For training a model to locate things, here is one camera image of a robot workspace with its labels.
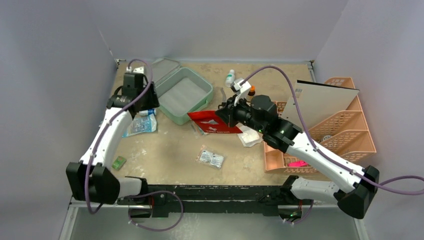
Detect red first aid pouch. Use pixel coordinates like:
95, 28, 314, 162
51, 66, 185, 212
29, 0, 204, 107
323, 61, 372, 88
187, 110, 242, 134

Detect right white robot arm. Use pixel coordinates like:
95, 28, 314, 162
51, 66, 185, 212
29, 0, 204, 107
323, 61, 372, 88
214, 95, 380, 219

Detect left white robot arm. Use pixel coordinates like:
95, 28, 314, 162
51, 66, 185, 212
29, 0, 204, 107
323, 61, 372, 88
65, 72, 159, 205

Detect blue white tube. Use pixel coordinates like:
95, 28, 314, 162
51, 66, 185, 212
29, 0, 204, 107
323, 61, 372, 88
138, 108, 157, 117

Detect brown bottle orange cap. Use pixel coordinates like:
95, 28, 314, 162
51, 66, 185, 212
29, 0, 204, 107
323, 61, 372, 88
248, 85, 256, 98

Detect white gauze pad packet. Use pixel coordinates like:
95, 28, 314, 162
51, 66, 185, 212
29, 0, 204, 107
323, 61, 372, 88
237, 125, 262, 148

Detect blue white plastic bag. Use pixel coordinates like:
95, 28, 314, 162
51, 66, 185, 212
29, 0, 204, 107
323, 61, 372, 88
122, 114, 157, 138

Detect mint green storage case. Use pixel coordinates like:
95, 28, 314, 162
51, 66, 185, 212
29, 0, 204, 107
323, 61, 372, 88
151, 58, 214, 125

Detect beige gauze packet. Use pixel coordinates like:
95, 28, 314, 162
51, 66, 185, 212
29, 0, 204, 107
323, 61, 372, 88
190, 121, 203, 136

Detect white plastic bottle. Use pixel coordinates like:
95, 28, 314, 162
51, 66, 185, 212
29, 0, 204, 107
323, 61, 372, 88
224, 69, 235, 88

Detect clear bag alcohol wipes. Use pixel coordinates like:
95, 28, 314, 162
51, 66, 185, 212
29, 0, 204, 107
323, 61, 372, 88
195, 145, 226, 169

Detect small green packet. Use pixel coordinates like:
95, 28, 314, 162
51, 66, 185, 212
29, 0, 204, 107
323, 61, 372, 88
111, 156, 127, 171

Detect pink marker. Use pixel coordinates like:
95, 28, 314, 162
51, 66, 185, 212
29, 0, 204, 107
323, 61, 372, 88
287, 160, 309, 168

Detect peach plastic organizer basket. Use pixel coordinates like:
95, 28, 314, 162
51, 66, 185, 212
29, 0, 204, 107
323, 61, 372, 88
263, 77, 377, 176

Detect black handled scissors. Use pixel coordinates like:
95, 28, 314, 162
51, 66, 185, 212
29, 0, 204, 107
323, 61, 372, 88
217, 87, 228, 110

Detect black metal base frame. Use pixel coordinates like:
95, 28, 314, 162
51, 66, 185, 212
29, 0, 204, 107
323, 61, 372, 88
117, 179, 312, 220

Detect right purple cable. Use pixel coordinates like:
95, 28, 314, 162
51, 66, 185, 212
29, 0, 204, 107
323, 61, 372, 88
243, 65, 424, 226

